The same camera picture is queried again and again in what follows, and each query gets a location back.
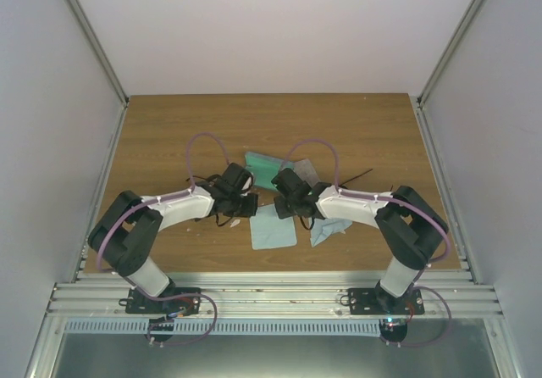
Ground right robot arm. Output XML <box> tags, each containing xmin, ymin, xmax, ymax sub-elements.
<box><xmin>272</xmin><ymin>169</ymin><xmax>451</xmax><ymax>314</ymax></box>

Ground aluminium frame rail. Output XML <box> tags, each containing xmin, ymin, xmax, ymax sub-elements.
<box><xmin>47</xmin><ymin>270</ymin><xmax>503</xmax><ymax>319</ymax></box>

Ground dark round sunglasses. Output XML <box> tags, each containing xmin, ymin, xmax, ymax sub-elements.
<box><xmin>339</xmin><ymin>168</ymin><xmax>373</xmax><ymax>188</ymax></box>

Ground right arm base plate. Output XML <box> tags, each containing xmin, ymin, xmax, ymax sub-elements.
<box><xmin>339</xmin><ymin>288</ymin><xmax>425</xmax><ymax>316</ymax></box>

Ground grey glasses case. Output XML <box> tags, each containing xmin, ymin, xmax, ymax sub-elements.
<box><xmin>293</xmin><ymin>158</ymin><xmax>320</xmax><ymax>187</ymax></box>

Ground white paper scraps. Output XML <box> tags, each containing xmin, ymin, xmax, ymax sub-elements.
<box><xmin>185</xmin><ymin>219</ymin><xmax>241</xmax><ymax>233</ymax></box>

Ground teal glasses case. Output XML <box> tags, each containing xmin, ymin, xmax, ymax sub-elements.
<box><xmin>245</xmin><ymin>152</ymin><xmax>294</xmax><ymax>191</ymax></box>

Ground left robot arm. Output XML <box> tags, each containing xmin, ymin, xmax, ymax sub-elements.
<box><xmin>88</xmin><ymin>163</ymin><xmax>258</xmax><ymax>314</ymax></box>

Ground thin-frame clear glasses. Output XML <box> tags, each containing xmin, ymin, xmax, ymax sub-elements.
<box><xmin>185</xmin><ymin>174</ymin><xmax>220</xmax><ymax>185</ymax></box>

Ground slotted cable duct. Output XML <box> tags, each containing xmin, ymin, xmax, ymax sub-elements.
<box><xmin>64</xmin><ymin>318</ymin><xmax>380</xmax><ymax>337</ymax></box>

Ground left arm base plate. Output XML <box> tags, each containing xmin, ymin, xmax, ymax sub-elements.
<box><xmin>119</xmin><ymin>287</ymin><xmax>202</xmax><ymax>316</ymax></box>

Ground crumpled blue cleaning cloth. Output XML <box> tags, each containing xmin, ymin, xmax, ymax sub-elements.
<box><xmin>310</xmin><ymin>219</ymin><xmax>352</xmax><ymax>247</ymax></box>

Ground blue cleaning cloth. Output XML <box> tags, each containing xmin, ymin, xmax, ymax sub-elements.
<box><xmin>250</xmin><ymin>204</ymin><xmax>297</xmax><ymax>250</ymax></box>
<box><xmin>310</xmin><ymin>219</ymin><xmax>352</xmax><ymax>247</ymax></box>

